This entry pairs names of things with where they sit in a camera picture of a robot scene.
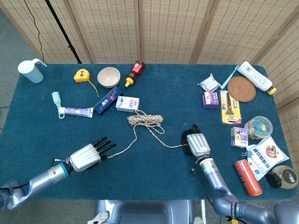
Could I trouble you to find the white blue salt bag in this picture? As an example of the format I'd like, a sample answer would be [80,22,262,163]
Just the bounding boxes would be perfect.
[246,135,290,182]

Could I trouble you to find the honey bottle yellow cap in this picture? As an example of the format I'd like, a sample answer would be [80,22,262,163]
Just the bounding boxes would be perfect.
[124,60,146,88]

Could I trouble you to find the light blue toothbrush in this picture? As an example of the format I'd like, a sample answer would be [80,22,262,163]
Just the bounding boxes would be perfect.
[220,64,240,90]

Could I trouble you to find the white plastic pitcher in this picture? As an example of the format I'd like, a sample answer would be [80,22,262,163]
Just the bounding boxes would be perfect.
[17,58,48,84]

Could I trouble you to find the yellow tape measure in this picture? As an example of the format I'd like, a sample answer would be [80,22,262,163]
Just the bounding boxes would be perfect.
[73,69,100,98]

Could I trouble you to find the red drink can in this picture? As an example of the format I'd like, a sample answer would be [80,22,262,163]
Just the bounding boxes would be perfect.
[234,159,263,197]

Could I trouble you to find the purple tissue pack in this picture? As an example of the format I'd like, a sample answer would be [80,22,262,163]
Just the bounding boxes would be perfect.
[202,91,220,109]

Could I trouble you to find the white wipes packet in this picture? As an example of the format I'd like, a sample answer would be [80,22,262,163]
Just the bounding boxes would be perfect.
[198,73,221,92]

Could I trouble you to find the white blue milk carton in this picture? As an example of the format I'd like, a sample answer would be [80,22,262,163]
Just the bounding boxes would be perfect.
[115,95,140,112]

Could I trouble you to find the purple juice carton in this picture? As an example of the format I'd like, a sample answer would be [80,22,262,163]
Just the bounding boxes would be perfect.
[230,126,249,148]

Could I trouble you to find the thin black hanging cable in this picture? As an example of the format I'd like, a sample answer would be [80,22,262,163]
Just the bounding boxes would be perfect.
[23,0,45,63]

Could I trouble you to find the beige bowl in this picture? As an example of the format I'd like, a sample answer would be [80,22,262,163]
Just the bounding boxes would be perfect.
[97,67,121,89]

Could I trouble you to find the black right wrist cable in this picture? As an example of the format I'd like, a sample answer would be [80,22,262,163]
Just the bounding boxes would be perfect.
[190,163,214,206]

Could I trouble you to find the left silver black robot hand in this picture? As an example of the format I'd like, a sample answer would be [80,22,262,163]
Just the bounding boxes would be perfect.
[68,136,117,173]

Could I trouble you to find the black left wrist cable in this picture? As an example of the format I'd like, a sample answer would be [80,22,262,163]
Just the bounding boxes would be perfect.
[50,158,71,168]

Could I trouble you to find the black tripod stand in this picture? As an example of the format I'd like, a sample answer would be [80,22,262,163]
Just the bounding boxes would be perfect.
[44,0,83,64]

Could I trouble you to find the blue-grey robot torso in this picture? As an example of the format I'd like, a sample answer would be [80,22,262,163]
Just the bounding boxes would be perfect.
[94,200,194,224]

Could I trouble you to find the blue felt table cloth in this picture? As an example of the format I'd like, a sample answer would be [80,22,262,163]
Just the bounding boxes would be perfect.
[0,63,299,201]

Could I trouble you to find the mint green brush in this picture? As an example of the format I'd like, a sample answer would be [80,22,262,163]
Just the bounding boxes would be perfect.
[51,91,65,120]

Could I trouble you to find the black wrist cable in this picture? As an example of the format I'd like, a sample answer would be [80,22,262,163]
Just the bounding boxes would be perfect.
[50,158,71,168]
[190,163,214,206]

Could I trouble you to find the spice jar black lid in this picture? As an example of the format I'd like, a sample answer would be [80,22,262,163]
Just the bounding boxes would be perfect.
[265,165,299,189]

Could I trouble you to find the speckled beige rope bundle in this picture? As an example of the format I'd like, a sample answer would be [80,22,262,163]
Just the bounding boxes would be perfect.
[106,109,189,159]

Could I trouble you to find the white purple toothpaste tube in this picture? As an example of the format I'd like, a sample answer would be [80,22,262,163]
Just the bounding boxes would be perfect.
[58,106,94,119]

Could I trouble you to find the round brown woven coaster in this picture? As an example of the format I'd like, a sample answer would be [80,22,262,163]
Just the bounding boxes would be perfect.
[227,76,257,103]

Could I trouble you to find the razor in yellow blister pack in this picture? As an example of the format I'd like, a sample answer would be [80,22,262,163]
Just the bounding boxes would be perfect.
[220,90,242,125]

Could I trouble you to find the clear tub of clips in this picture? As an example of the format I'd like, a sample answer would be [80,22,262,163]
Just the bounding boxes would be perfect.
[244,116,274,140]

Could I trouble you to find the white table leg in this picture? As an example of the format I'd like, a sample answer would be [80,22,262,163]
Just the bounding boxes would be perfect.
[200,200,206,224]

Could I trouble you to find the long dark blue box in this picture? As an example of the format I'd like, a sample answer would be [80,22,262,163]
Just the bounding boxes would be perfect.
[93,86,124,116]

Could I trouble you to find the white bottle yellow cap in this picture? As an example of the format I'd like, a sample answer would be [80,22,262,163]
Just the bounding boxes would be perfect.
[240,61,278,95]

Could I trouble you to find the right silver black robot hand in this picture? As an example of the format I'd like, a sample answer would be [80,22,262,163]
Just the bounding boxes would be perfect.
[181,124,212,157]

